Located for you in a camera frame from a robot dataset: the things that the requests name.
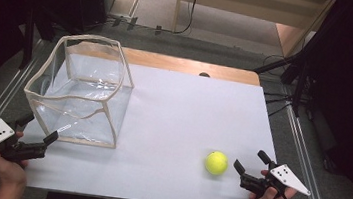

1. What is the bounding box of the beige wooden partition frame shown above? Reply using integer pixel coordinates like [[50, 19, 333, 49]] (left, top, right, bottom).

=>
[[170, 0, 337, 62]]

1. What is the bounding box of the black stand post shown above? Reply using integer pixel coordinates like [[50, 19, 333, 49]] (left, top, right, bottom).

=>
[[18, 5, 39, 71]]

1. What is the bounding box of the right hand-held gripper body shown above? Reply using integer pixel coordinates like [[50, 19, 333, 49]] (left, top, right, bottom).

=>
[[238, 158, 315, 199]]

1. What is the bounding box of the black hanging cable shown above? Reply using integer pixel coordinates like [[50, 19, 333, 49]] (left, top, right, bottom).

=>
[[153, 0, 200, 38]]

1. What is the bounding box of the black tripod stand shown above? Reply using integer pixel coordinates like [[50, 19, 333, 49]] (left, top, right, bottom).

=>
[[248, 37, 320, 119]]

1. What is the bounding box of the person's left hand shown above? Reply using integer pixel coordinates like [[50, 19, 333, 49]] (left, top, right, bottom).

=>
[[0, 149, 31, 199]]

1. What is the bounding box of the yellow tennis ball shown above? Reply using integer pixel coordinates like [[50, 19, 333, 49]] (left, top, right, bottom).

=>
[[203, 149, 231, 178]]

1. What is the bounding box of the black floor cable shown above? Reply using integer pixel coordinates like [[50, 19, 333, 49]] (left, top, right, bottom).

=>
[[260, 88, 297, 121]]

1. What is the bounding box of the white table mat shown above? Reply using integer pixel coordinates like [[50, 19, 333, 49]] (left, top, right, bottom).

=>
[[16, 52, 299, 199]]

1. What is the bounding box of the clear plastic box beige trim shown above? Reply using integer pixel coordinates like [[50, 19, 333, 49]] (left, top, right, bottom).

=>
[[17, 26, 140, 151]]

